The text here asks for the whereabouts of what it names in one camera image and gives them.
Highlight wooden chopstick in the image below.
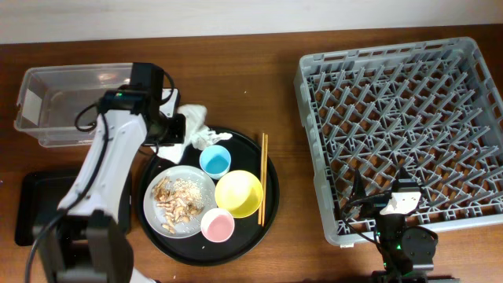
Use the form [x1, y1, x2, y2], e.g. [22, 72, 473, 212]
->
[262, 134, 268, 227]
[258, 133, 265, 226]

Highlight blue cup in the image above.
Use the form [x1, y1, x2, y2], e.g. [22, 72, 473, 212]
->
[199, 145, 231, 180]

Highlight left wooden chopstick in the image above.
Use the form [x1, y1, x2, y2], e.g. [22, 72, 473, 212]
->
[258, 133, 265, 226]

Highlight right wooden chopstick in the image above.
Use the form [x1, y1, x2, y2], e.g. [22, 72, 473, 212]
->
[262, 134, 268, 227]

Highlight food scraps on plate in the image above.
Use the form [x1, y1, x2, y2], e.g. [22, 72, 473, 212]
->
[152, 177, 204, 235]

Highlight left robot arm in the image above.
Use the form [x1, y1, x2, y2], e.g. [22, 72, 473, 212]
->
[24, 63, 185, 282]

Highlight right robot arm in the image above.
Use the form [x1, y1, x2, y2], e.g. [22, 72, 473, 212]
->
[346, 168, 439, 282]

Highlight pink cup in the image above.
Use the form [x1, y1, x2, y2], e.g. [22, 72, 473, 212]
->
[200, 208, 235, 243]

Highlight yellow bowl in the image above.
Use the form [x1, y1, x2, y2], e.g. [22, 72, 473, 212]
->
[215, 170, 263, 219]

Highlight clear plastic waste bin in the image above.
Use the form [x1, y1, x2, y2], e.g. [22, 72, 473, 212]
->
[14, 63, 132, 148]

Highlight grey dishwasher rack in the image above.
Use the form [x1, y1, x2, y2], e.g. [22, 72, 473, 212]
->
[294, 37, 502, 247]

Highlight black rectangular tray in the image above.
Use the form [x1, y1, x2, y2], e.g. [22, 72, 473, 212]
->
[14, 168, 133, 247]

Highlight white napkin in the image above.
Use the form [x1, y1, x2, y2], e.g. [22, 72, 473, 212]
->
[152, 104, 233, 164]

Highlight grey plate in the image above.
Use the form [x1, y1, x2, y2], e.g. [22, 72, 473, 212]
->
[142, 165, 217, 239]

